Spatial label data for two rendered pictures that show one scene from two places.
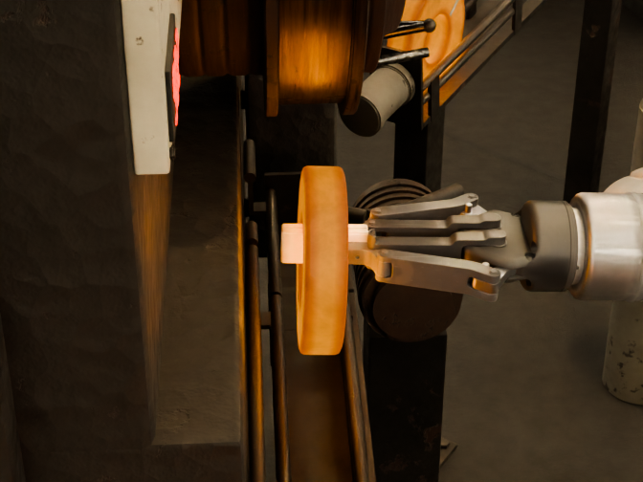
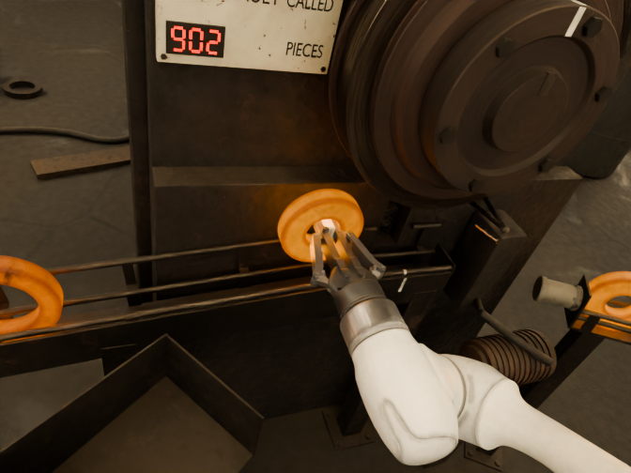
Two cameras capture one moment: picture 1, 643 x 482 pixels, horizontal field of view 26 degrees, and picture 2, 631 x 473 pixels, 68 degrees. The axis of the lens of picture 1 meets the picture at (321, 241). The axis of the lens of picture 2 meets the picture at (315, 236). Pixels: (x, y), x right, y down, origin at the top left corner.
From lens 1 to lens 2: 0.90 m
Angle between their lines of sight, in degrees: 52
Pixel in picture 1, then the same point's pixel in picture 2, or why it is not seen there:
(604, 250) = (349, 316)
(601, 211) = (370, 305)
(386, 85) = (561, 290)
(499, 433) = not seen: outside the picture
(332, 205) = (315, 198)
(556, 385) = not seen: outside the picture
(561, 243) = (347, 297)
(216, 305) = (242, 178)
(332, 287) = (284, 221)
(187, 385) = (188, 173)
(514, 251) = (339, 282)
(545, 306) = not seen: outside the picture
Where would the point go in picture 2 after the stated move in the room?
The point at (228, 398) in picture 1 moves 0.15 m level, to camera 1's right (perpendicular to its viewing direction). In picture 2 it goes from (180, 182) to (186, 243)
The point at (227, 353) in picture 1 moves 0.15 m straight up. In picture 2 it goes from (210, 181) to (216, 98)
